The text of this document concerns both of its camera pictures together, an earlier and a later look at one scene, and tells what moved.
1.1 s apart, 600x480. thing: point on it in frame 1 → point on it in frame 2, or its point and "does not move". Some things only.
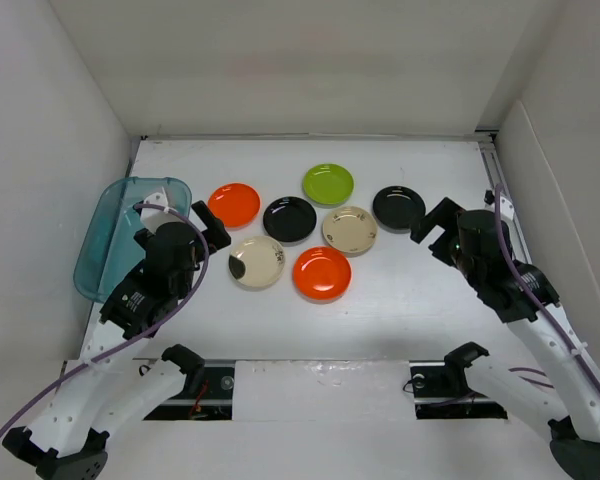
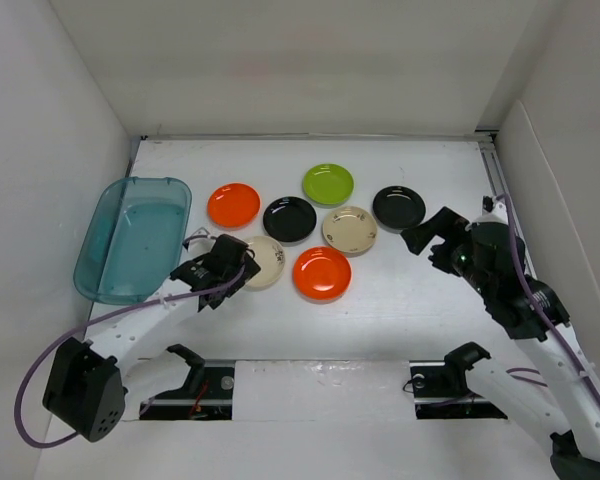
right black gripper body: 466,260 does not move
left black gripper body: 193,268 → 228,292
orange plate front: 321,274 does not move
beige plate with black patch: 256,262 does not move
